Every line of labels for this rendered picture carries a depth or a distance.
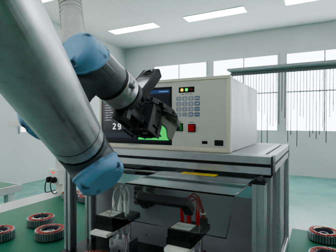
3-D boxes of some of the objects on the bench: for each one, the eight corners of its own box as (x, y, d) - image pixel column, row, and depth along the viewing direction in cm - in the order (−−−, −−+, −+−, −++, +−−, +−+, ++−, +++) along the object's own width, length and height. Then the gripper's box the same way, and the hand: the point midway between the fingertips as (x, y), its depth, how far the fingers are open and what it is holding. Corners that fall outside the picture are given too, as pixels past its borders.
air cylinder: (128, 259, 90) (128, 242, 90) (109, 254, 93) (109, 237, 93) (137, 253, 95) (137, 236, 94) (119, 248, 98) (119, 232, 98)
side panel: (279, 278, 83) (280, 166, 83) (268, 276, 85) (269, 165, 84) (288, 242, 108) (289, 156, 107) (280, 241, 109) (280, 155, 109)
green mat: (-46, 308, 70) (-46, 307, 70) (-146, 255, 98) (-146, 254, 98) (152, 206, 153) (152, 206, 153) (67, 193, 181) (67, 193, 181)
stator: (38, 232, 117) (37, 223, 117) (67, 230, 119) (67, 221, 119) (31, 244, 106) (31, 234, 106) (63, 241, 108) (63, 231, 108)
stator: (38, 219, 133) (38, 211, 133) (59, 221, 131) (59, 212, 131) (20, 227, 122) (20, 219, 122) (44, 230, 120) (44, 221, 120)
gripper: (93, 117, 60) (143, 151, 78) (144, 116, 55) (185, 154, 72) (105, 81, 63) (150, 122, 81) (154, 77, 58) (191, 122, 75)
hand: (167, 125), depth 76 cm, fingers open, 5 cm apart
